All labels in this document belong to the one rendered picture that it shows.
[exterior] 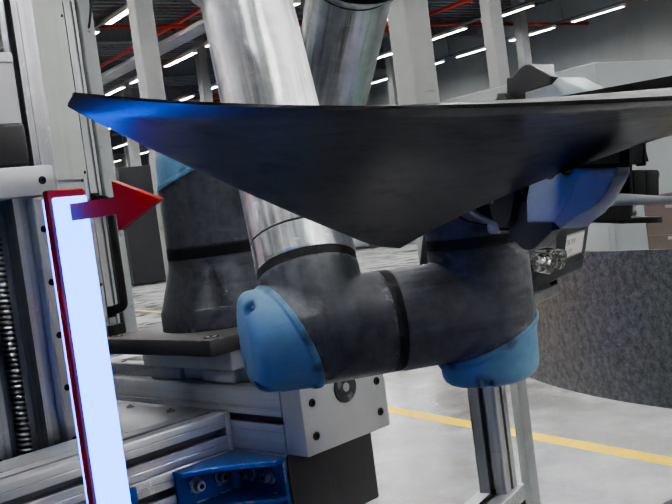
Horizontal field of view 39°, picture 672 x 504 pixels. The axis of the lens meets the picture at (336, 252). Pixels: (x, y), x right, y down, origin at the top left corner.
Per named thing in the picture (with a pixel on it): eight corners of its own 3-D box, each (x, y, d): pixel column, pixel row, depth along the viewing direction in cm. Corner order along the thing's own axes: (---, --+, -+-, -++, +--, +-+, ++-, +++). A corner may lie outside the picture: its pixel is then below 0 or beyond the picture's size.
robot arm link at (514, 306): (385, 387, 73) (367, 246, 72) (517, 362, 75) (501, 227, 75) (419, 406, 65) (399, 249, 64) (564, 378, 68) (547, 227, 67)
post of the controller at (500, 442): (507, 495, 93) (483, 298, 92) (479, 494, 94) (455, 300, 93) (518, 485, 95) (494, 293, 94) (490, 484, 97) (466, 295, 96)
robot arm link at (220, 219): (161, 249, 121) (146, 144, 120) (263, 235, 124) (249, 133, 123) (168, 251, 109) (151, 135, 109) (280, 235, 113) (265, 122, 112)
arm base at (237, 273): (139, 333, 117) (127, 254, 116) (232, 311, 128) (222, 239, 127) (214, 333, 106) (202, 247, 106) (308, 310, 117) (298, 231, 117)
